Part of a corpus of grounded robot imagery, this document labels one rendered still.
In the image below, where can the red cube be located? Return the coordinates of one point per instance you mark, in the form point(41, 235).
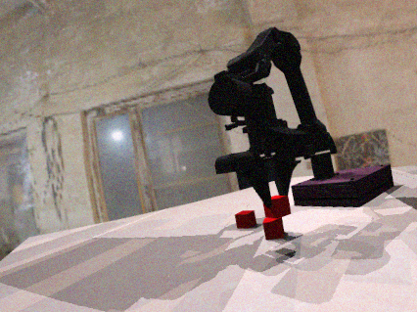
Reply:
point(245, 219)
point(280, 207)
point(273, 228)

